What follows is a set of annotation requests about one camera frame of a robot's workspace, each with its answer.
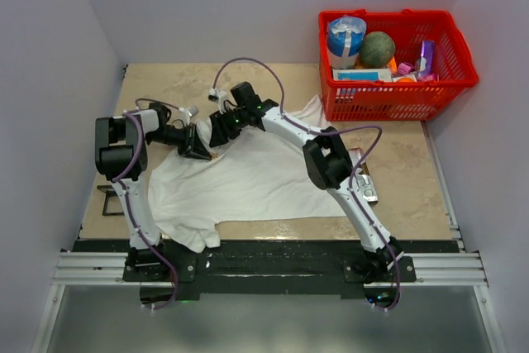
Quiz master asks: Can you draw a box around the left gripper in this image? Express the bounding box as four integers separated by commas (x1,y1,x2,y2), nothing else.
146,122,212,160

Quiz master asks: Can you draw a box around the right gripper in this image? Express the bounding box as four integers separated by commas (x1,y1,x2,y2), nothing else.
210,107,250,147

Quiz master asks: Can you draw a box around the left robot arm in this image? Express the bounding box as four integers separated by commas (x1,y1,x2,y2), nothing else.
94,100,212,250

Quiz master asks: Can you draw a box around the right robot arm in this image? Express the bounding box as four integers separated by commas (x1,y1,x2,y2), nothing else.
208,82,403,281

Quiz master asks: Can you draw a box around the red plastic basket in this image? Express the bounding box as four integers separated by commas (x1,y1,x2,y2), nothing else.
318,9,479,122

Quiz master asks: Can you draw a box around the blue white wrapped roll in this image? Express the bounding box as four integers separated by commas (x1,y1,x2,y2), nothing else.
326,16,367,69

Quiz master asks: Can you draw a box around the blue white carton box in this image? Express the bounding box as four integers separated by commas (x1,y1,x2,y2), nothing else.
332,69,393,83

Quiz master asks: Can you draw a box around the green round melon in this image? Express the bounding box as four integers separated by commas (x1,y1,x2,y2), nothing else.
359,31,396,69

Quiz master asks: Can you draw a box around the orange fruit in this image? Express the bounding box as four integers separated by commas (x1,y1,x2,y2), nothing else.
397,75,417,83

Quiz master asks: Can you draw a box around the pink small container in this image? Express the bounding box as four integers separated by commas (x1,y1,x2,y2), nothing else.
397,62,415,76

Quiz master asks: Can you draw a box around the purple snack packet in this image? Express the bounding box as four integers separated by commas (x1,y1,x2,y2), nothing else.
415,40,435,79

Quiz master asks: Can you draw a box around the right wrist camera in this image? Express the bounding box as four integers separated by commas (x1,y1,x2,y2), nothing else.
207,88,228,107

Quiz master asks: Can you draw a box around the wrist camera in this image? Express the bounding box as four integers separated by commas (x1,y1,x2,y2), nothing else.
179,106,199,125
207,88,228,107

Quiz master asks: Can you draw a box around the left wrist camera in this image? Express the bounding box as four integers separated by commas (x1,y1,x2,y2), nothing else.
179,106,199,125

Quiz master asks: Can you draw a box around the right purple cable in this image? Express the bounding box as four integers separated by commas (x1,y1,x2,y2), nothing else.
212,57,402,312

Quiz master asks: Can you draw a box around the black square frame stand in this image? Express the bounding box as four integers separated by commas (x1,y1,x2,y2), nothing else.
96,184,124,217

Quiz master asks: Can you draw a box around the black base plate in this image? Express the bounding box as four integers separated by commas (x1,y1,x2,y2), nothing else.
122,241,417,303

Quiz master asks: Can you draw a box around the aluminium rail frame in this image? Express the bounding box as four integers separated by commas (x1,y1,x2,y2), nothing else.
33,218,506,352

